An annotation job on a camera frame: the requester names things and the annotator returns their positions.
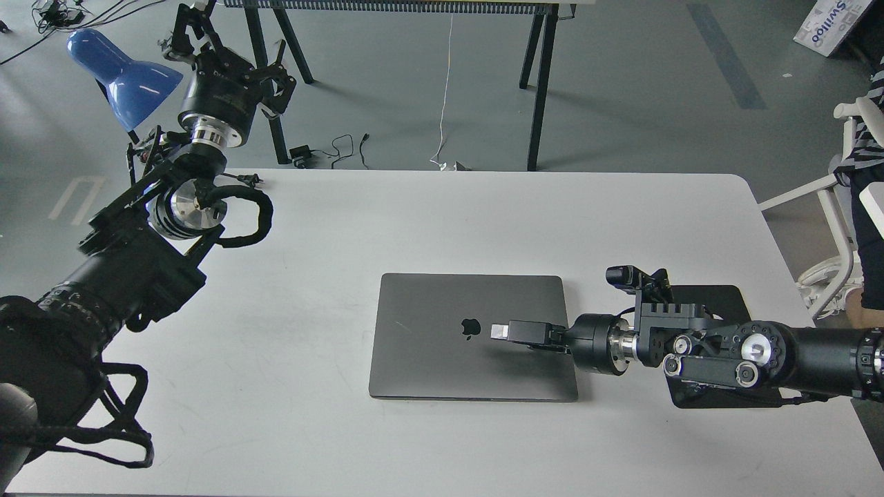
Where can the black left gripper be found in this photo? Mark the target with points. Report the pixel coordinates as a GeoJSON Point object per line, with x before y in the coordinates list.
{"type": "Point", "coordinates": [224, 93]}

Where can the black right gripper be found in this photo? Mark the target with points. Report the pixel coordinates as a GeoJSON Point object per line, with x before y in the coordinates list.
{"type": "Point", "coordinates": [587, 340]}

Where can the grey laptop notebook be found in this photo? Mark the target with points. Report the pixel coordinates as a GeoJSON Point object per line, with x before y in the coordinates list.
{"type": "Point", "coordinates": [432, 339]}

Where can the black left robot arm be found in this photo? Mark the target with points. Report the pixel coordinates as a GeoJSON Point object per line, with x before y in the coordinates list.
{"type": "Point", "coordinates": [142, 259]}

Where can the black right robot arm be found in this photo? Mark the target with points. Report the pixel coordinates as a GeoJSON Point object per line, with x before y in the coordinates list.
{"type": "Point", "coordinates": [710, 362]}

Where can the blue desk lamp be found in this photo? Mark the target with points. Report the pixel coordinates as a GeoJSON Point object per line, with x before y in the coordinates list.
{"type": "Point", "coordinates": [134, 89]}

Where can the black mouse pad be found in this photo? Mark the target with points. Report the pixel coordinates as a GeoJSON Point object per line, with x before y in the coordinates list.
{"type": "Point", "coordinates": [727, 302]}

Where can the black-legged background table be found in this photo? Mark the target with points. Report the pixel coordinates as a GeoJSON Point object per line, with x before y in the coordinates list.
{"type": "Point", "coordinates": [411, 42]}

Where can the person in striped shirt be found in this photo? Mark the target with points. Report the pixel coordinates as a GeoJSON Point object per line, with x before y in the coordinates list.
{"type": "Point", "coordinates": [862, 172]}

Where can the white cardboard box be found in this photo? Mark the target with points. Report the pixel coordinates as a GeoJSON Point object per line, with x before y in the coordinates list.
{"type": "Point", "coordinates": [828, 24]}

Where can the black power adapter with cable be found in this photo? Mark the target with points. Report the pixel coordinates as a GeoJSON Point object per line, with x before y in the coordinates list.
{"type": "Point", "coordinates": [342, 148]}

